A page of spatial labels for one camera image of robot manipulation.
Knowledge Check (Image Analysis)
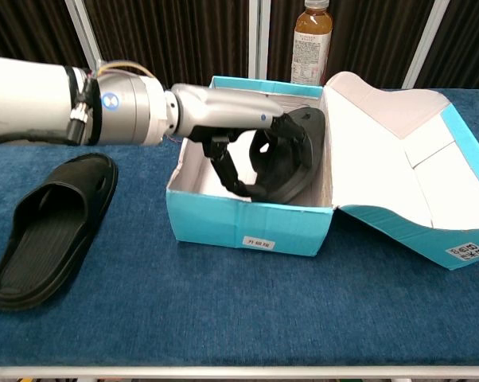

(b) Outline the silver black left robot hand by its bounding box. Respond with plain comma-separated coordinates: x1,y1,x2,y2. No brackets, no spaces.
166,82,310,199

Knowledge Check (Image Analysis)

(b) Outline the black rubber slipper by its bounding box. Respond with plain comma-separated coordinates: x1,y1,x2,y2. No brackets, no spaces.
0,153,119,311
245,106,326,204

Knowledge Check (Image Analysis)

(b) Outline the light blue shoe box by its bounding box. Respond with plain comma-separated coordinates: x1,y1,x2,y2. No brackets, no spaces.
166,71,479,271

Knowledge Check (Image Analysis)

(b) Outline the dark ribbed partition panel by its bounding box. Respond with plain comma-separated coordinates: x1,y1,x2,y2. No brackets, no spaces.
418,0,479,89
266,0,435,89
0,0,93,68
83,0,252,91

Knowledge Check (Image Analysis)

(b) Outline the amber tea bottle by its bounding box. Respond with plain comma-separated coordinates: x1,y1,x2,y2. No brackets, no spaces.
290,0,333,85

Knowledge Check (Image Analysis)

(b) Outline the blue table cloth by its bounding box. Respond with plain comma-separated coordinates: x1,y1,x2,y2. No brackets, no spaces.
0,88,479,368

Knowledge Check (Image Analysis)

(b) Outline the white aluminium post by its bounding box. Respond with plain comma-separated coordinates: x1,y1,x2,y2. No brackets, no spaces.
249,0,271,80
64,0,107,72
402,0,451,89

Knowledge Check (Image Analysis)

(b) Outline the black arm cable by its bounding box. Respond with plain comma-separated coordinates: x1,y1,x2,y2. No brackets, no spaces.
0,127,85,149

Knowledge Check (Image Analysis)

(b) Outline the white table frame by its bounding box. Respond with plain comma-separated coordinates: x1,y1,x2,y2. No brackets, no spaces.
0,364,479,380

